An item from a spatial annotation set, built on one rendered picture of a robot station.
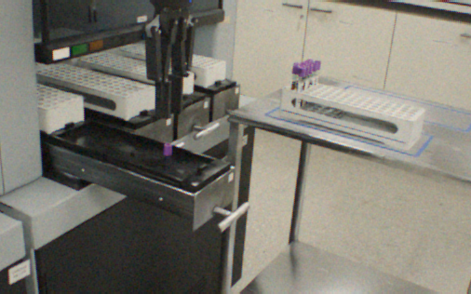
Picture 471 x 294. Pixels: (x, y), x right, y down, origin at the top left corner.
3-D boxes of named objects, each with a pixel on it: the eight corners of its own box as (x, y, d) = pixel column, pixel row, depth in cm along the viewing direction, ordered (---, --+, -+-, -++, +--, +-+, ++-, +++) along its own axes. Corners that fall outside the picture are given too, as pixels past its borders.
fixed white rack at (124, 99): (30, 96, 128) (28, 71, 125) (61, 86, 136) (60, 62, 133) (127, 126, 115) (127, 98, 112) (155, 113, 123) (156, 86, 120)
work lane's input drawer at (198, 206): (-57, 134, 121) (-61, 96, 117) (-7, 117, 132) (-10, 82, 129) (215, 242, 89) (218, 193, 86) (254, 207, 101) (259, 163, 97)
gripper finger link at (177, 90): (168, 74, 99) (169, 73, 100) (167, 111, 102) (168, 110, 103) (181, 77, 98) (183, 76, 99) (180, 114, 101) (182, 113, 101)
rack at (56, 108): (-44, 107, 118) (-47, 80, 116) (-7, 96, 126) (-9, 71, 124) (49, 140, 105) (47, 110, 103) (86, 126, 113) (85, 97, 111)
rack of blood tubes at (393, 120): (277, 114, 123) (280, 87, 120) (297, 104, 131) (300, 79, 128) (408, 150, 109) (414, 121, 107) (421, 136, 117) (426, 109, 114)
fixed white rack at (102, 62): (76, 82, 140) (75, 59, 138) (102, 74, 148) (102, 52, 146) (169, 107, 127) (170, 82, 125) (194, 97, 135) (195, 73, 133)
